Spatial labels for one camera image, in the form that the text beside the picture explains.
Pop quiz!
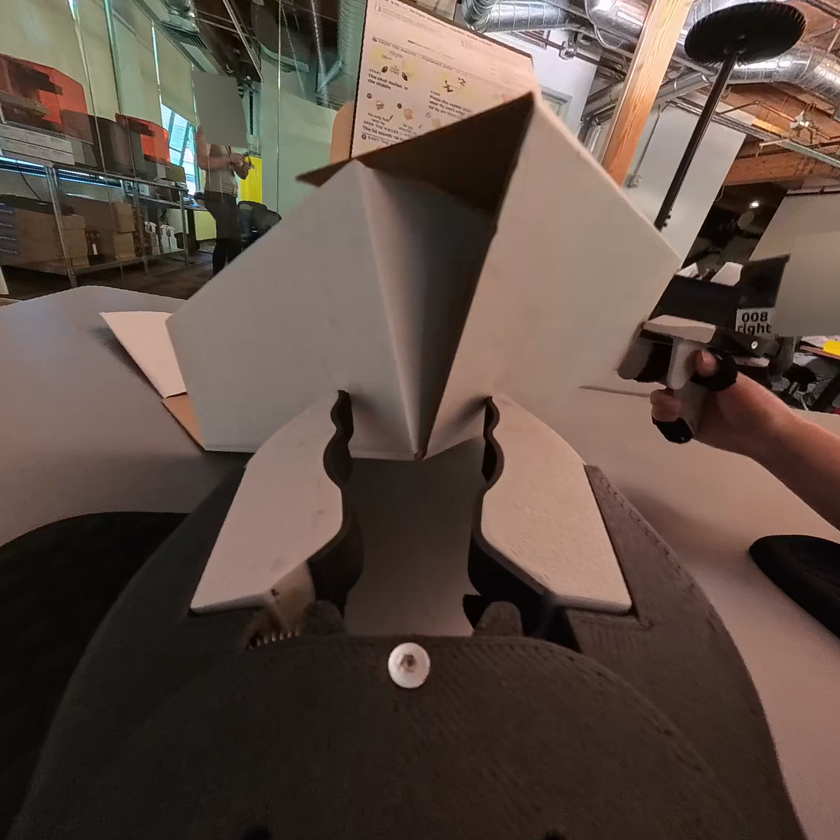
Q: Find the labelled cardboard piece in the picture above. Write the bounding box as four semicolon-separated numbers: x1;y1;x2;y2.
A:
331;0;540;163

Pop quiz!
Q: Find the silver ventilation duct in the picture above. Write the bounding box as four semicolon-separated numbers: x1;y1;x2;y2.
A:
682;45;840;89
459;0;657;48

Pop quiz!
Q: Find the person's right forearm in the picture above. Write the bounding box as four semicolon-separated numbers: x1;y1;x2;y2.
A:
755;394;840;521

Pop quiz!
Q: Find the black pole stand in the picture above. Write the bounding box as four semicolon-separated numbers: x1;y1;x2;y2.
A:
655;0;809;232

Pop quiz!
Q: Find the white and brown cardboard box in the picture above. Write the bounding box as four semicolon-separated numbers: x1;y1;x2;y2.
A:
100;92;683;460

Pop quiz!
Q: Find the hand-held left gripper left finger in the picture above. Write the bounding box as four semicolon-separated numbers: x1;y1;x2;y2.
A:
190;390;364;631

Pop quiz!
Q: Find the orange machine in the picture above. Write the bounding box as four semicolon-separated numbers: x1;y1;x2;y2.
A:
0;54;91;143
115;113;173;166

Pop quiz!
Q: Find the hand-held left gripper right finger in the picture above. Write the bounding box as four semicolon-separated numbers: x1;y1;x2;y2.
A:
467;395;634;641

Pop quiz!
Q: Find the person's right hand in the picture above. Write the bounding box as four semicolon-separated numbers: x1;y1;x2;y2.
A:
648;350;785;455

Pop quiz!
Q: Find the metal shelf rack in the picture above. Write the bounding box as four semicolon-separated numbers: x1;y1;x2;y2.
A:
0;157;199;287

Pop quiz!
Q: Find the brown cardboard carton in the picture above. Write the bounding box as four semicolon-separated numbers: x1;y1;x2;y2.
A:
8;209;91;268

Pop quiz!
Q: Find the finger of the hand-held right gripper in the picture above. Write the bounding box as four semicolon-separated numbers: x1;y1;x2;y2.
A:
617;336;658;383
640;315;716;347

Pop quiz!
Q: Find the wooden pillar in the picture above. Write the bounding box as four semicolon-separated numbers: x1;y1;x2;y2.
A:
599;0;694;186

